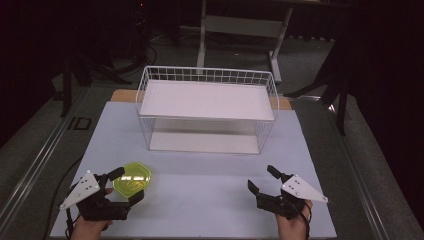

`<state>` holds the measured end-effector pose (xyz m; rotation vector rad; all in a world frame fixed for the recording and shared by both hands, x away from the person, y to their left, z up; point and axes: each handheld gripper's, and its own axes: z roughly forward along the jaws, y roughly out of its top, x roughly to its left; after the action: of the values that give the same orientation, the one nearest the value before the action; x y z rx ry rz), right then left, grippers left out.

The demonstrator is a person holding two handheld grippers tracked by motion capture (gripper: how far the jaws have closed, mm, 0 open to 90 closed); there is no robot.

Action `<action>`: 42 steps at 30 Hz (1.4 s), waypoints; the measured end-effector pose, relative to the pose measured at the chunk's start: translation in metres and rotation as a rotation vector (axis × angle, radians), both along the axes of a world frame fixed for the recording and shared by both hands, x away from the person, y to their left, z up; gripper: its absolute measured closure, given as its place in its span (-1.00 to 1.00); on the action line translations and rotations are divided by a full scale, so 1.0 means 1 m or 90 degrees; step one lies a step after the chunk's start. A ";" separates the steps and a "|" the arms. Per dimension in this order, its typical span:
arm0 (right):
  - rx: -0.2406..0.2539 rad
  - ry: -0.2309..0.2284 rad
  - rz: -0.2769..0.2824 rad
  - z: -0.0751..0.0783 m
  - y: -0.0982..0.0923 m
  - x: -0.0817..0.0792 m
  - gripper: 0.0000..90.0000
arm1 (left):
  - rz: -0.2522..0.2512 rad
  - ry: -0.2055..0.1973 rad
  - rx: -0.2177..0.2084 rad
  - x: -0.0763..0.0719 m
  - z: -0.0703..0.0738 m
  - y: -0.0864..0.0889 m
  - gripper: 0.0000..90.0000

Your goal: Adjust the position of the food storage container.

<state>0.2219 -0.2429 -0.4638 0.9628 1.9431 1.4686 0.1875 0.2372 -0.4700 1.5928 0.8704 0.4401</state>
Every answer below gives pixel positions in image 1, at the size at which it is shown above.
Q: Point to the green translucent plate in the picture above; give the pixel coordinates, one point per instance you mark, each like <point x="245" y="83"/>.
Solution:
<point x="133" y="178"/>

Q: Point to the white metal stand frame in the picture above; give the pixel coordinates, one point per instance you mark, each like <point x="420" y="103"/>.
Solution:
<point x="243" y="26"/>

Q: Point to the person's right hand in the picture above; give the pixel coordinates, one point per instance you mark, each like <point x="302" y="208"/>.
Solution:
<point x="291" y="230"/>

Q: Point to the metal floor rail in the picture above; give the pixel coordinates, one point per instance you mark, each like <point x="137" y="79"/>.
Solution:
<point x="360" y="180"/>
<point x="36" y="166"/>

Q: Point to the black stand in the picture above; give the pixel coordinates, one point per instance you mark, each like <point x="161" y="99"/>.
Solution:
<point x="341" y="100"/>

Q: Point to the white table cover sheet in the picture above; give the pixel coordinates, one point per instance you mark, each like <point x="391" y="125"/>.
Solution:
<point x="200" y="190"/>

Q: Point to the person's left hand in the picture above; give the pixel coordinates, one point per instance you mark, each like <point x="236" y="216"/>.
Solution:
<point x="87" y="230"/>

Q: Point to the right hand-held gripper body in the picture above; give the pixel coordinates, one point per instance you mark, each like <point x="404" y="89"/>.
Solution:
<point x="280" y="205"/>

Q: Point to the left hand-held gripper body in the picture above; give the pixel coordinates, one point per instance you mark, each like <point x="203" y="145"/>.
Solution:
<point x="100" y="208"/>

